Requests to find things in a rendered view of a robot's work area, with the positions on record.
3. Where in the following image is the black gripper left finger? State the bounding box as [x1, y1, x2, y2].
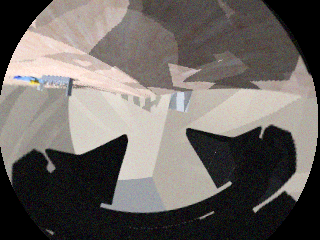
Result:
[45, 135, 128, 205]

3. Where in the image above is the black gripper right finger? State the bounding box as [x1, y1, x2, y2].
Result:
[185, 127, 261, 188]

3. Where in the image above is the light blue flat mat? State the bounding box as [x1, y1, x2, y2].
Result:
[16, 76, 43, 83]

